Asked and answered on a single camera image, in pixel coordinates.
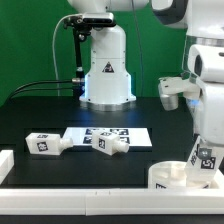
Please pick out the white left fence rail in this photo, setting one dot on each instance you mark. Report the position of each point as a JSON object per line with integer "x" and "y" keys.
{"x": 6, "y": 163}

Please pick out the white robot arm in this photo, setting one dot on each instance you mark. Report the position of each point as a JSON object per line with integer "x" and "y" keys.
{"x": 107, "y": 82}

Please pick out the white front fence rail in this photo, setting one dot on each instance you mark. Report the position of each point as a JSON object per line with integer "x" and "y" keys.
{"x": 110, "y": 201}

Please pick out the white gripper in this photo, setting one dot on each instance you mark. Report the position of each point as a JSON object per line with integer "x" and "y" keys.
{"x": 207, "y": 64}

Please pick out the white marker board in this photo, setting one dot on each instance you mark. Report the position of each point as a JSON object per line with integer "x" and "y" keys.
{"x": 133, "y": 136}

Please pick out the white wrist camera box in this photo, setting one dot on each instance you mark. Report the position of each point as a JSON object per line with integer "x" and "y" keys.
{"x": 170, "y": 87}

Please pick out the black camera stand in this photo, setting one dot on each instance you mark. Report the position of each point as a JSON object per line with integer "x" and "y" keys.
{"x": 80, "y": 33}

